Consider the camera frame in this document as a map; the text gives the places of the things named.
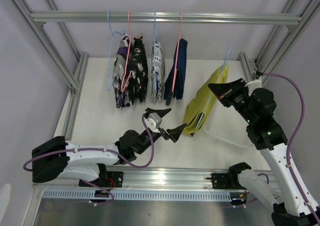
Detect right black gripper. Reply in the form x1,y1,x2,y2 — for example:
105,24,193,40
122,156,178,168
208,78,256,125

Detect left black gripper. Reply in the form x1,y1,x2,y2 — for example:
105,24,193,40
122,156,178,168
135,108,186,155

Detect light blue wire hanger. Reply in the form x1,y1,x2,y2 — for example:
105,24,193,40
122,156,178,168
196,46,231,130
107,10,126,91

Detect yellow-green trousers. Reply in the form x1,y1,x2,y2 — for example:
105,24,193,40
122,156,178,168
182,63,229,135

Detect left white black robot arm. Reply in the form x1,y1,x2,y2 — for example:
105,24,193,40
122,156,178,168
23,108,186,186

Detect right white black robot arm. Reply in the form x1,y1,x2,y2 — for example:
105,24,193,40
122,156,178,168
208,78,320,225

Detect white newspaper print trousers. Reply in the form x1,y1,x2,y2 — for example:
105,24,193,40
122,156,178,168
150,41,165,102

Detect navy blue trousers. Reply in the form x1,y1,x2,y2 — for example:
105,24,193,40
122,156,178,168
163,39,188,106

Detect black white floral trousers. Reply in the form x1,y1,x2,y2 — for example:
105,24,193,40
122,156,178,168
128,34,149,104

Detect purple grey patterned trousers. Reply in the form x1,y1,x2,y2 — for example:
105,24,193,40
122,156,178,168
112,34,130,109

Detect white plastic basket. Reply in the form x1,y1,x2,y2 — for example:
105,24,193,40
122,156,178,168
202,102,256,150

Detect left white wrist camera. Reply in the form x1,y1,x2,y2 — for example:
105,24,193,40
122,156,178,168
144,112,162,133

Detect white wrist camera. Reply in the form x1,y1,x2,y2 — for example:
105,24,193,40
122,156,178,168
144,112,162,133
245,71,264,90

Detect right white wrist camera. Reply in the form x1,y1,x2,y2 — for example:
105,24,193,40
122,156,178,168
245,71,264,90

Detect pink wire hanger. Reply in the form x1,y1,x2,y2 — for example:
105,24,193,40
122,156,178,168
171,11,183,93
120,10,143,93

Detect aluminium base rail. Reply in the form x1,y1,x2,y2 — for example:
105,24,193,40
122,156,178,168
31,163,245,191

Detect aluminium frame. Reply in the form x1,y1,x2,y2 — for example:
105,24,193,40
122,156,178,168
11,0,320,139

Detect slotted cable duct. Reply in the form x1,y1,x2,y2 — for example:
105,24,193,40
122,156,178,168
42,189,246,202

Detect aluminium hanging rail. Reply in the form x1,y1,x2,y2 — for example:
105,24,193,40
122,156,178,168
30,11,303,26

